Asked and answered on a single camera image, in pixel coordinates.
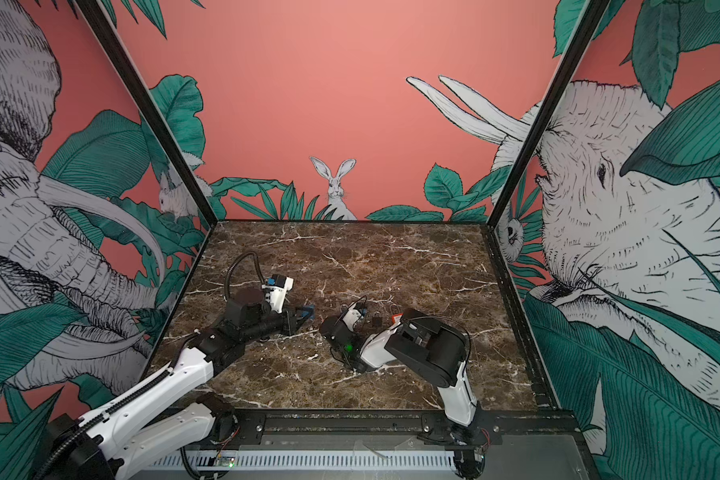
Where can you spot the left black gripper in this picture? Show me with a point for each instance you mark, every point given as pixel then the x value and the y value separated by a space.
pixel 292 322

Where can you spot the blue padlock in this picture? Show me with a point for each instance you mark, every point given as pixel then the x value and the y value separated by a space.
pixel 307 311

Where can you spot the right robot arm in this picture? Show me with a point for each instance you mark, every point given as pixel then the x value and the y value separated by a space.
pixel 435 351

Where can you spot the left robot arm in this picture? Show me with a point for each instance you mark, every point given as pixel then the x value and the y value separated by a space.
pixel 130 432

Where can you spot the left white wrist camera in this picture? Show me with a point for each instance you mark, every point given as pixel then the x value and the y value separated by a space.
pixel 275 290

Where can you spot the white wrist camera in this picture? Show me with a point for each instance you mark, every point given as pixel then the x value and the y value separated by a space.
pixel 355 313
pixel 275 290

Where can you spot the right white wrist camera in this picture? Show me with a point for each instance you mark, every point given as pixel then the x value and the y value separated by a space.
pixel 355 313

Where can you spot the white slotted cable duct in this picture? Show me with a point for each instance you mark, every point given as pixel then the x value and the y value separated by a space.
pixel 312 460

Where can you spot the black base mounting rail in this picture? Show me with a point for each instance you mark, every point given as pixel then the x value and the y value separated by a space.
pixel 430 426

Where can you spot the left black frame post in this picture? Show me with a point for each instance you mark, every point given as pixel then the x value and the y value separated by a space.
pixel 99 22

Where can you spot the black frame post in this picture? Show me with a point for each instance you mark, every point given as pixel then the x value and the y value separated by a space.
pixel 99 22
pixel 587 24

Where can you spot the right black frame post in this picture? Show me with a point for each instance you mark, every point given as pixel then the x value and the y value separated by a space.
pixel 587 24

